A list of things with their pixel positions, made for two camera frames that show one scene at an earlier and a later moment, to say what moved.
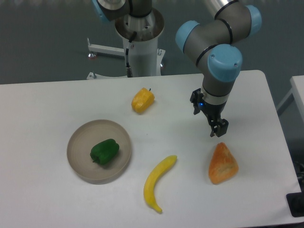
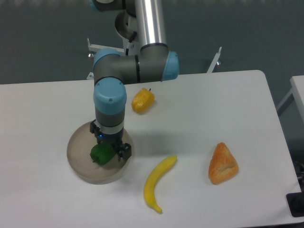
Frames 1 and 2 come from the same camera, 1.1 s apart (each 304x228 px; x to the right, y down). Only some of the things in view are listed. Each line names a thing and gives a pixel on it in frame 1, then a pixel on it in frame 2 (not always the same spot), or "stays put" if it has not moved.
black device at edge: (295, 201) stays put
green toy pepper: (104, 151) stays put
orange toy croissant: (223, 165) stays put
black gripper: (213, 111) to (124, 150)
